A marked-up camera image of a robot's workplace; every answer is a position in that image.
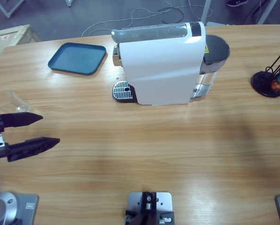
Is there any white floor cable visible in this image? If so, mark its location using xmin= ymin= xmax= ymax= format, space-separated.
xmin=81 ymin=0 xmax=208 ymax=38

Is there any white block with dark post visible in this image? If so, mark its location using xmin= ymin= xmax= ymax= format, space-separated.
xmin=125 ymin=191 xmax=175 ymax=225

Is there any black floor cable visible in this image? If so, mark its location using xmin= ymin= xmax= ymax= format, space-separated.
xmin=158 ymin=7 xmax=184 ymax=24

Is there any grey coffee machine lever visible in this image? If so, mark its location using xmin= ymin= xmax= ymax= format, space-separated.
xmin=111 ymin=22 xmax=192 ymax=44

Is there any white metal table leg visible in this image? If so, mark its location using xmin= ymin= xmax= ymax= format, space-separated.
xmin=202 ymin=0 xmax=212 ymax=24
xmin=257 ymin=0 xmax=278 ymax=25

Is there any white capsule coffee machine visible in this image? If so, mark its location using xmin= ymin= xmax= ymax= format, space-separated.
xmin=112 ymin=21 xmax=206 ymax=106

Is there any black drip tray metal grid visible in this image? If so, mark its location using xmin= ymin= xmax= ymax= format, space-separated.
xmin=111 ymin=80 xmax=137 ymax=104

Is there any blue plastic tray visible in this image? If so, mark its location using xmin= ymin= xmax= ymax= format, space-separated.
xmin=48 ymin=42 xmax=107 ymax=76

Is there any wooden crate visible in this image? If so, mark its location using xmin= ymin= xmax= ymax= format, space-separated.
xmin=0 ymin=24 xmax=41 ymax=59

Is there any clear water tank black lid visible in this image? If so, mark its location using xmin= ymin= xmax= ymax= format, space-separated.
xmin=192 ymin=34 xmax=231 ymax=101

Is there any black capsule holder stand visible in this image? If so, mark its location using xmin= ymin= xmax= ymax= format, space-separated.
xmin=251 ymin=42 xmax=280 ymax=98

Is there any white metal frame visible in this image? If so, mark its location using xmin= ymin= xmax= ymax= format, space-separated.
xmin=0 ymin=0 xmax=26 ymax=19

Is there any dark shoe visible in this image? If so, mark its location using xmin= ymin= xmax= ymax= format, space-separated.
xmin=226 ymin=0 xmax=248 ymax=7

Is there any clear drinking glass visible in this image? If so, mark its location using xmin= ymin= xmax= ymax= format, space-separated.
xmin=4 ymin=90 xmax=32 ymax=113

